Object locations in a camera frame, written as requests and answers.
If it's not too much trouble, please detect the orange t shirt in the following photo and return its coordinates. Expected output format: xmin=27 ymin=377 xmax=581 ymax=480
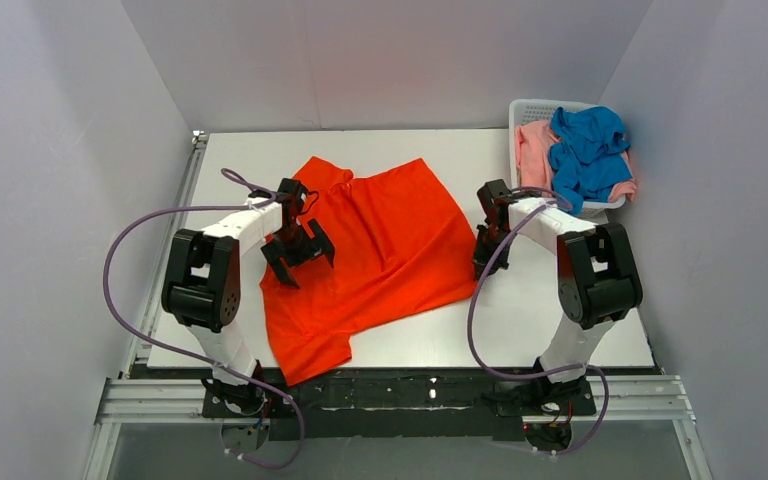
xmin=260 ymin=157 xmax=476 ymax=386

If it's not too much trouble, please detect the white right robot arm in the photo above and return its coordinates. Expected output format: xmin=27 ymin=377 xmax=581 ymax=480
xmin=472 ymin=179 xmax=643 ymax=403

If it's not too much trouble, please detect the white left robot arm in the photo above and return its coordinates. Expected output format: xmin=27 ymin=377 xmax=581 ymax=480
xmin=161 ymin=197 xmax=335 ymax=404

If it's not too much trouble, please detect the pink t shirt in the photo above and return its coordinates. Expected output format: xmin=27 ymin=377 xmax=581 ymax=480
xmin=513 ymin=120 xmax=638 ymax=202

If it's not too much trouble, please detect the white plastic laundry basket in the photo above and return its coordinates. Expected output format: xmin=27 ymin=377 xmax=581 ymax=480
xmin=508 ymin=99 xmax=638 ymax=218

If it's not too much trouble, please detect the blue t shirt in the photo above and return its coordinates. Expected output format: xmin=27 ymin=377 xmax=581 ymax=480
xmin=548 ymin=106 xmax=632 ymax=214

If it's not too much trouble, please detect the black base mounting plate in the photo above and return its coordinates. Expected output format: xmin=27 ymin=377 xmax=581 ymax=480
xmin=201 ymin=369 xmax=598 ymax=441

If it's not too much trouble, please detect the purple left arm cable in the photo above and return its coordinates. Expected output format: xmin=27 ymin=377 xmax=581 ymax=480
xmin=102 ymin=167 xmax=307 ymax=472

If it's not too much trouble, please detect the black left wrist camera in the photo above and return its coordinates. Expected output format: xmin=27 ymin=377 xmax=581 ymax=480
xmin=276 ymin=178 xmax=309 ymax=211

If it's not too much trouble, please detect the aluminium frame rail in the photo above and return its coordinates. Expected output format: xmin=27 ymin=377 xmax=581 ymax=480
xmin=84 ymin=128 xmax=712 ymax=479

